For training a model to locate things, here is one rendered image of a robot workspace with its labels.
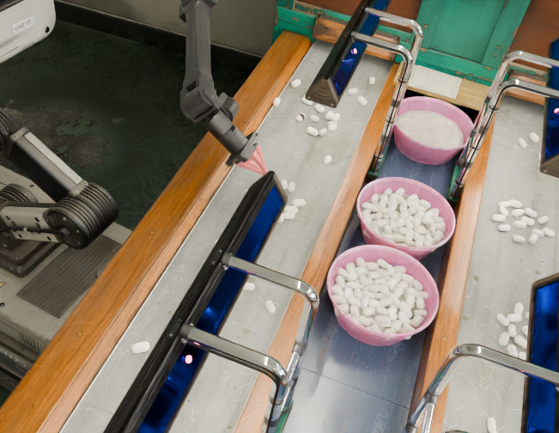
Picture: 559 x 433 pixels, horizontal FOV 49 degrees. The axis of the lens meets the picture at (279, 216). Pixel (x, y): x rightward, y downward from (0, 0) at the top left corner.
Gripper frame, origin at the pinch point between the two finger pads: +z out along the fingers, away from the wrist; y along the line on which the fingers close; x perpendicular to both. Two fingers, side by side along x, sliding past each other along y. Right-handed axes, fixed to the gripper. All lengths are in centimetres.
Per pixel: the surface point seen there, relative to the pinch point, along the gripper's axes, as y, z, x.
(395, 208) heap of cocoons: 12.7, 33.3, -14.0
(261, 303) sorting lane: -32.4, 15.2, -0.2
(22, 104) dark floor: 83, -63, 156
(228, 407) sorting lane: -59, 17, -2
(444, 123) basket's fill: 59, 39, -18
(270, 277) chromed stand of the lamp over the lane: -54, -4, -33
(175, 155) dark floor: 82, 1, 106
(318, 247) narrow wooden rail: -12.6, 19.7, -6.8
